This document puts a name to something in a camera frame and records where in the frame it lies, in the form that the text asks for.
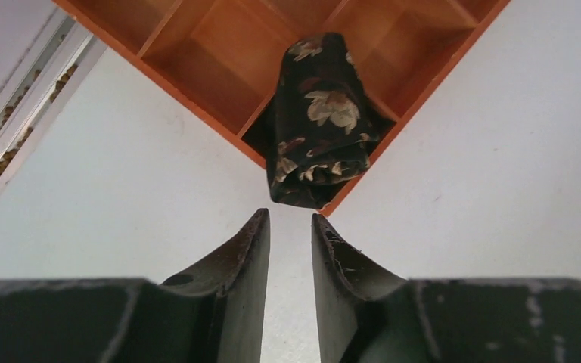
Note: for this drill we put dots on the black gold floral tie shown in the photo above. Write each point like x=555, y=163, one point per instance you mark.
x=322, y=124

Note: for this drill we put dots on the orange compartment tray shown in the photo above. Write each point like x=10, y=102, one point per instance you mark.
x=221, y=59

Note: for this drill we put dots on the aluminium frame rail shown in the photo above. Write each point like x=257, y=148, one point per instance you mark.
x=46, y=77

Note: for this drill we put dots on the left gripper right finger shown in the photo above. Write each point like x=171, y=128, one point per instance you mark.
x=366, y=313

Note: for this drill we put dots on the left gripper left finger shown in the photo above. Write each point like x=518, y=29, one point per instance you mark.
x=212, y=311

